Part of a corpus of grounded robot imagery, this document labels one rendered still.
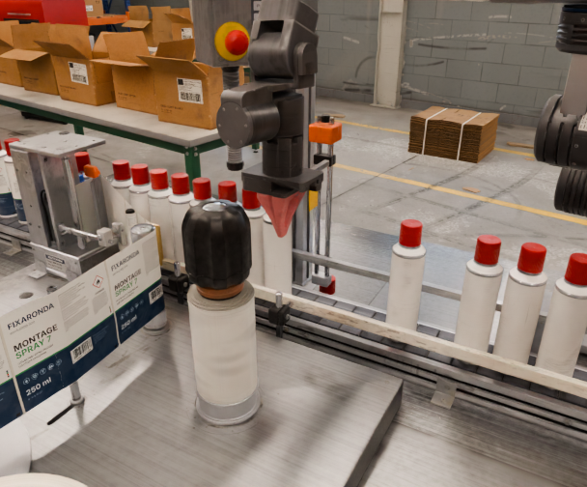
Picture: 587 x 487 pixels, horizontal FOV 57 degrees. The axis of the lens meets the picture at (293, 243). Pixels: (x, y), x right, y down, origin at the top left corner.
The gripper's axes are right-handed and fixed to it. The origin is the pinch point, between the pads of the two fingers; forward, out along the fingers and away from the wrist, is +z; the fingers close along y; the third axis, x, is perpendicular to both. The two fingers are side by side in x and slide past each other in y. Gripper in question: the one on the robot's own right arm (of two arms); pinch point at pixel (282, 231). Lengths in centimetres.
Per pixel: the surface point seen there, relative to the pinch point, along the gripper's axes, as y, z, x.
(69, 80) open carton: -227, 14, 146
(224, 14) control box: -17.6, -28.9, 11.4
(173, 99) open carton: -142, 14, 136
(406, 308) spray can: 17.2, 13.0, 9.8
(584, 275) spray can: 40.0, 1.2, 10.6
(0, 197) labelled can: -85, 14, 9
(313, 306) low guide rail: 1.6, 16.7, 8.0
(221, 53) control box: -18.1, -23.0, 10.8
